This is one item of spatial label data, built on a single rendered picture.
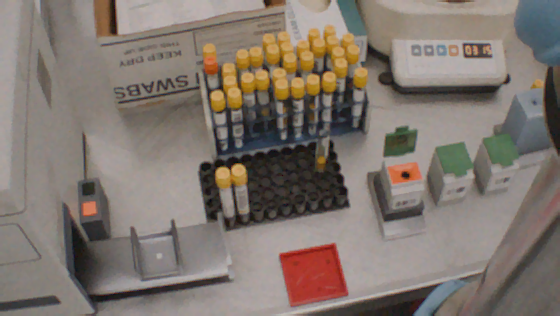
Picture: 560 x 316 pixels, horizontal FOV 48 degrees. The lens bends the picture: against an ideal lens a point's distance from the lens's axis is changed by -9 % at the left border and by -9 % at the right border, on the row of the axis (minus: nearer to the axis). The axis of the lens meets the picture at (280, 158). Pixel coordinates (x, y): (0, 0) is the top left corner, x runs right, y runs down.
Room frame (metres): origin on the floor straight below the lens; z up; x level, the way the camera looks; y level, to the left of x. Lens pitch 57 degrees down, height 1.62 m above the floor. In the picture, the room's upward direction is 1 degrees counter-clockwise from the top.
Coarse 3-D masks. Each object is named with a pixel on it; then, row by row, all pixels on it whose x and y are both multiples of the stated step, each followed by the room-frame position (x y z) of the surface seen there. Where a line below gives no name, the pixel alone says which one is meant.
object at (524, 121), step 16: (528, 96) 0.50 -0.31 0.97; (512, 112) 0.50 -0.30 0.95; (528, 112) 0.48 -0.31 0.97; (496, 128) 0.52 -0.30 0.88; (512, 128) 0.49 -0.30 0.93; (528, 128) 0.47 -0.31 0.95; (544, 128) 0.48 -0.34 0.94; (528, 144) 0.47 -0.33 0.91; (544, 144) 0.48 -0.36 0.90; (528, 160) 0.46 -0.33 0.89
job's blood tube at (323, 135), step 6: (318, 132) 0.45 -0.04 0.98; (324, 132) 0.45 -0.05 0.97; (318, 138) 0.44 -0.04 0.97; (324, 138) 0.44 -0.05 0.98; (318, 144) 0.44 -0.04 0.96; (324, 144) 0.44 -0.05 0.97; (318, 150) 0.44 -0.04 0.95; (324, 150) 0.44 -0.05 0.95; (318, 156) 0.44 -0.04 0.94; (324, 156) 0.44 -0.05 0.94; (318, 162) 0.44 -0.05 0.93; (324, 162) 0.44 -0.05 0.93; (318, 168) 0.44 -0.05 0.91; (324, 168) 0.44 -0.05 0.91
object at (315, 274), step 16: (288, 256) 0.34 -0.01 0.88; (304, 256) 0.34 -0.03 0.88; (320, 256) 0.34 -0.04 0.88; (336, 256) 0.34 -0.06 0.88; (288, 272) 0.32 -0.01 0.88; (304, 272) 0.32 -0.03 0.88; (320, 272) 0.32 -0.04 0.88; (336, 272) 0.32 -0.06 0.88; (288, 288) 0.30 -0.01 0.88; (304, 288) 0.30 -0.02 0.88; (320, 288) 0.30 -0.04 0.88; (336, 288) 0.30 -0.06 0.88; (304, 304) 0.28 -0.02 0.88
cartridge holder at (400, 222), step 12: (372, 180) 0.44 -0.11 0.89; (372, 192) 0.42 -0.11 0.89; (384, 204) 0.39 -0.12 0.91; (420, 204) 0.39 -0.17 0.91; (384, 216) 0.38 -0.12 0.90; (396, 216) 0.38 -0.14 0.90; (408, 216) 0.38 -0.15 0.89; (420, 216) 0.38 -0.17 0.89; (384, 228) 0.37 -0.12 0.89; (396, 228) 0.37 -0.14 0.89; (408, 228) 0.37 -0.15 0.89; (420, 228) 0.37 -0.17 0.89
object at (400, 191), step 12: (408, 156) 0.43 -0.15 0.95; (384, 168) 0.42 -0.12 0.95; (396, 168) 0.41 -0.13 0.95; (408, 168) 0.41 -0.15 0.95; (384, 180) 0.41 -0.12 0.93; (396, 180) 0.40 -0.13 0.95; (408, 180) 0.40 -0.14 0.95; (420, 180) 0.40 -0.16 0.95; (384, 192) 0.40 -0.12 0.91; (396, 192) 0.39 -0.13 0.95; (408, 192) 0.39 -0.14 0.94; (420, 192) 0.39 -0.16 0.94; (396, 204) 0.38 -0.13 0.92; (408, 204) 0.39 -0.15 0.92
